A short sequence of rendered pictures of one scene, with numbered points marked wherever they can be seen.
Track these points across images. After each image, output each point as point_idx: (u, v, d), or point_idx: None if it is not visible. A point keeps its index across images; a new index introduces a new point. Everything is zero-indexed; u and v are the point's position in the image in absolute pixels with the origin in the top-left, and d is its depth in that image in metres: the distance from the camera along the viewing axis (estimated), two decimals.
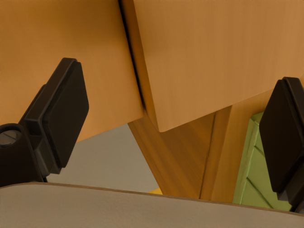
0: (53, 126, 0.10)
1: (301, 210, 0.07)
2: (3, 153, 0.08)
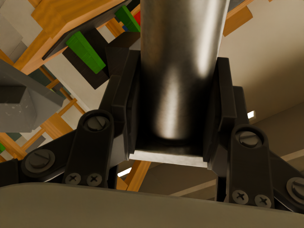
0: (132, 113, 0.10)
1: (232, 188, 0.08)
2: (87, 135, 0.09)
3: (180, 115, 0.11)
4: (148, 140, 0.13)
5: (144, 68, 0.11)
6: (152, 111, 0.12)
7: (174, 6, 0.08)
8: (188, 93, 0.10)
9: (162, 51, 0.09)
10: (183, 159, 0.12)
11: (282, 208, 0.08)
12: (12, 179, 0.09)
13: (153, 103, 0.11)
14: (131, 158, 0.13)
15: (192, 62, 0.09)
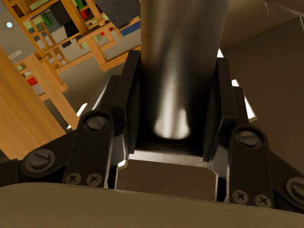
0: (132, 113, 0.10)
1: (232, 188, 0.08)
2: (87, 135, 0.09)
3: (179, 114, 0.11)
4: (148, 140, 0.13)
5: (144, 68, 0.11)
6: (152, 110, 0.12)
7: (174, 5, 0.08)
8: (188, 92, 0.10)
9: (162, 50, 0.09)
10: (183, 159, 0.12)
11: (282, 208, 0.08)
12: (12, 179, 0.09)
13: (153, 103, 0.11)
14: (130, 158, 0.13)
15: (192, 62, 0.09)
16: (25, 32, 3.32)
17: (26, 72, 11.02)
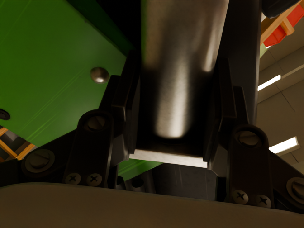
0: (132, 113, 0.10)
1: (232, 188, 0.08)
2: (87, 135, 0.09)
3: (179, 114, 0.11)
4: (148, 139, 0.13)
5: (143, 67, 0.11)
6: (152, 110, 0.12)
7: (173, 4, 0.08)
8: (187, 92, 0.10)
9: (161, 49, 0.09)
10: (182, 159, 0.12)
11: (282, 208, 0.08)
12: (12, 179, 0.09)
13: (153, 102, 0.11)
14: (130, 157, 0.13)
15: (191, 61, 0.09)
16: None
17: None
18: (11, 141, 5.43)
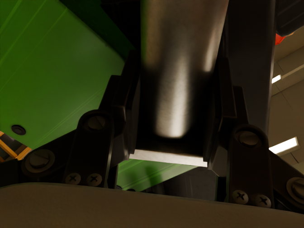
0: (132, 113, 0.10)
1: (232, 188, 0.08)
2: (87, 135, 0.09)
3: (179, 114, 0.11)
4: (148, 139, 0.13)
5: (143, 67, 0.11)
6: (152, 110, 0.12)
7: (173, 4, 0.08)
8: (188, 92, 0.10)
9: (161, 50, 0.09)
10: (183, 159, 0.12)
11: (282, 208, 0.08)
12: (12, 179, 0.09)
13: (153, 102, 0.11)
14: (131, 157, 0.13)
15: (191, 61, 0.09)
16: None
17: None
18: (11, 141, 5.43)
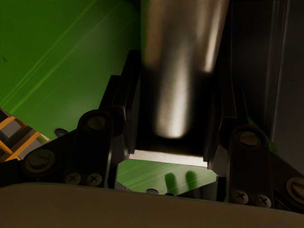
0: (132, 113, 0.10)
1: (232, 188, 0.08)
2: (87, 135, 0.09)
3: (180, 114, 0.11)
4: (148, 139, 0.13)
5: (144, 68, 0.11)
6: (152, 110, 0.12)
7: (174, 5, 0.08)
8: (188, 92, 0.10)
9: (162, 50, 0.09)
10: (183, 159, 0.12)
11: (282, 208, 0.08)
12: (12, 179, 0.09)
13: (153, 103, 0.11)
14: (131, 157, 0.13)
15: (192, 62, 0.09)
16: None
17: None
18: (7, 138, 5.38)
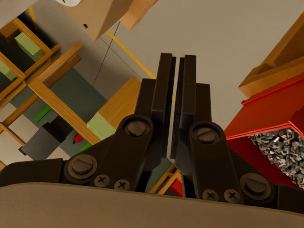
0: (170, 117, 0.10)
1: (201, 189, 0.08)
2: (125, 139, 0.09)
3: None
4: None
5: None
6: None
7: None
8: None
9: None
10: None
11: (240, 207, 0.08)
12: (53, 179, 0.09)
13: None
14: None
15: None
16: None
17: None
18: None
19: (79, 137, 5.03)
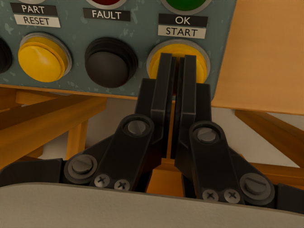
0: (170, 117, 0.10)
1: (201, 189, 0.08)
2: (125, 139, 0.09)
3: None
4: None
5: None
6: None
7: None
8: None
9: None
10: None
11: (240, 207, 0.08)
12: (53, 179, 0.09)
13: None
14: None
15: None
16: None
17: None
18: None
19: None
